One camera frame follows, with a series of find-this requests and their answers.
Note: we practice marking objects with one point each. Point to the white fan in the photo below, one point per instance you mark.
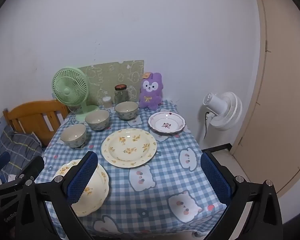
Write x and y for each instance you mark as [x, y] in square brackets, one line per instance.
[227, 112]

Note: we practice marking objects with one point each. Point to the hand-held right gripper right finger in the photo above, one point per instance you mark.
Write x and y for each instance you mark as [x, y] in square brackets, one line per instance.
[215, 180]

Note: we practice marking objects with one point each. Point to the yellow floral plate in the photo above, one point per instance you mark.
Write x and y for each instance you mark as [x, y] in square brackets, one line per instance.
[128, 147]
[97, 192]

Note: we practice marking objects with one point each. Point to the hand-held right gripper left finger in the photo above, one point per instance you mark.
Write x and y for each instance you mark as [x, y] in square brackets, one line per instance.
[82, 177]

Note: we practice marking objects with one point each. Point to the green desk fan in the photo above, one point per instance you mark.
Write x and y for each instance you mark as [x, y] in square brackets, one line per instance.
[70, 86]

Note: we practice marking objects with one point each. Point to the beige door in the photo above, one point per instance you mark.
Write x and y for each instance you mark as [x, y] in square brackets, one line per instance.
[285, 105]

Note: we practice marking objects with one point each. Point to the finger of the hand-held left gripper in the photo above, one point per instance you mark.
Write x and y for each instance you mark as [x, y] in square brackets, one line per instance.
[33, 167]
[0, 161]

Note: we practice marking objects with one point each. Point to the grey plaid quilt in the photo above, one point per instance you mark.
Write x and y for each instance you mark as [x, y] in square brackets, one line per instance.
[17, 147]

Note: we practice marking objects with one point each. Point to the green printed board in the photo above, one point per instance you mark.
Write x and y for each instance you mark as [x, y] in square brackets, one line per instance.
[110, 75]

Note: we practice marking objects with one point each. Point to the floral ceramic bowl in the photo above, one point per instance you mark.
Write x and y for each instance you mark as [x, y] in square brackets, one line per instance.
[126, 110]
[73, 135]
[97, 120]

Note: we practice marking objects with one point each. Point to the glass jar with dark lid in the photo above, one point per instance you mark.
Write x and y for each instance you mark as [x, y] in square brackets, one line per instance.
[121, 96]

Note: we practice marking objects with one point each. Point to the pink patterned scalloped plate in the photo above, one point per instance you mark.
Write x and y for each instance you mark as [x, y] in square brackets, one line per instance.
[166, 122]

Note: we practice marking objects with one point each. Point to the cotton swab container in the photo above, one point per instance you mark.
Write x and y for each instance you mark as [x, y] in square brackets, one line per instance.
[107, 102]

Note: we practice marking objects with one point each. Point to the blue checked printed tablecloth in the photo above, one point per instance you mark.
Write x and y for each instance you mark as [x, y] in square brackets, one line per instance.
[165, 180]

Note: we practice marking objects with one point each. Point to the purple plush rabbit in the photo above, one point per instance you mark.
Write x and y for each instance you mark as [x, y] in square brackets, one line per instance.
[151, 92]

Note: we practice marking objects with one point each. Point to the black metal bar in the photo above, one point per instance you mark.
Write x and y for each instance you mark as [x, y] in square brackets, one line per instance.
[216, 148]

